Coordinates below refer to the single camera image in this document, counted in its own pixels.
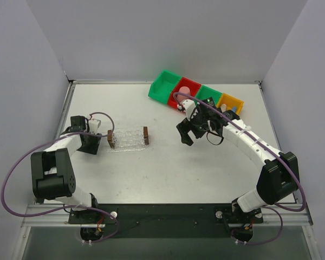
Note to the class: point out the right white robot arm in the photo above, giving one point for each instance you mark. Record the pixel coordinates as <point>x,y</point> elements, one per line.
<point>278,170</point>

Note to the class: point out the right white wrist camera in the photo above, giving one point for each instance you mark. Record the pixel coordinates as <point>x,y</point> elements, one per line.
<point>189,107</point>

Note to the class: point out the yellow bin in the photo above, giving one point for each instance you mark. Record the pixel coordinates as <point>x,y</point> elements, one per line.
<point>231,103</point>

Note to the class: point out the toothpaste tube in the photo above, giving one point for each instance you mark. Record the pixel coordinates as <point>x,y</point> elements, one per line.
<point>225,107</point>

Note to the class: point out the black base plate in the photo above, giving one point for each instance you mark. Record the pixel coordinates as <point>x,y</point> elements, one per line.
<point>164,220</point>

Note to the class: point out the far green bin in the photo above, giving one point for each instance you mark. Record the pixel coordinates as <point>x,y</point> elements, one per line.
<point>163,85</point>

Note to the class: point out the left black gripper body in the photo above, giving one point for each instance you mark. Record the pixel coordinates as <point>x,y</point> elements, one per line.
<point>90,143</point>

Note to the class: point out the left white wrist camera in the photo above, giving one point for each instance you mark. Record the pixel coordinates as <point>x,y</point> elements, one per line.
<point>94,125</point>

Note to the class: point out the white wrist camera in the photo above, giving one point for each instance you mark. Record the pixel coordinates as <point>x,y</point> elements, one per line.
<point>189,107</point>
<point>94,125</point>

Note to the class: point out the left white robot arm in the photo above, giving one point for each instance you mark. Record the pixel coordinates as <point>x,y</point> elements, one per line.
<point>52,173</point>

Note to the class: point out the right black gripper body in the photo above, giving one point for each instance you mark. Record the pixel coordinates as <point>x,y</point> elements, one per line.
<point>193,125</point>

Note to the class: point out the green bin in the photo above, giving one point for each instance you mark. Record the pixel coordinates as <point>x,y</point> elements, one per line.
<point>163,85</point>
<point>206,92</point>

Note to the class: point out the pink cup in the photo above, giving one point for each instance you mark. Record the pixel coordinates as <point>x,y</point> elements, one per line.
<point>183,90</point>

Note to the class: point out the clear rack with brown ends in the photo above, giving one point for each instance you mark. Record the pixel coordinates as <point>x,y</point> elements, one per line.
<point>129,139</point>

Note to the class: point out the clear textured acrylic tray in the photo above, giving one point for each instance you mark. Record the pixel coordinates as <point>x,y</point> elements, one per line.
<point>105,148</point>

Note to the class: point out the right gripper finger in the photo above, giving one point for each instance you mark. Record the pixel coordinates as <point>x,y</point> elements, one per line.
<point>182,126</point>
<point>185,138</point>

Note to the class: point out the red bin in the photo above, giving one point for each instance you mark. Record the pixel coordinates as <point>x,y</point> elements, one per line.
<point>193,86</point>

